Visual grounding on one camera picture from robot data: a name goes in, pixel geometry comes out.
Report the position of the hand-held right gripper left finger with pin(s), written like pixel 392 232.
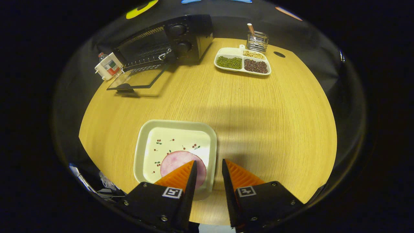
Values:
pixel 187 194

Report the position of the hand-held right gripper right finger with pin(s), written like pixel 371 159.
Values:
pixel 230 200

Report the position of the pink ham slice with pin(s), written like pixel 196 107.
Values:
pixel 174 161

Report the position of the cream square plate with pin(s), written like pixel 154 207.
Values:
pixel 144 155

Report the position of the black electric oven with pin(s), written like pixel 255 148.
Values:
pixel 190 38

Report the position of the crumpled clear plastic bag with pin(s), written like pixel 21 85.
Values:
pixel 108 183

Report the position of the dark red beans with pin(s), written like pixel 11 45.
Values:
pixel 256 66

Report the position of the green mung beans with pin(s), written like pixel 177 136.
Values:
pixel 229 62

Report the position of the silver metal clip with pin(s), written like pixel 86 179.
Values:
pixel 165 54

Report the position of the yellow soybeans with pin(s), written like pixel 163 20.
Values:
pixel 254 54

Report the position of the white divided tray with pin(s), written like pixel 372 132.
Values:
pixel 229 51

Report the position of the red label plastic bottle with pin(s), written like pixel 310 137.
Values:
pixel 111 66

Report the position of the white toaster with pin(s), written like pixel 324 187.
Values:
pixel 101 69

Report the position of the black table grommet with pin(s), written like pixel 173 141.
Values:
pixel 279 54

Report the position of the black backdrop cloth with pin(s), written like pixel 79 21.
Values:
pixel 226 26

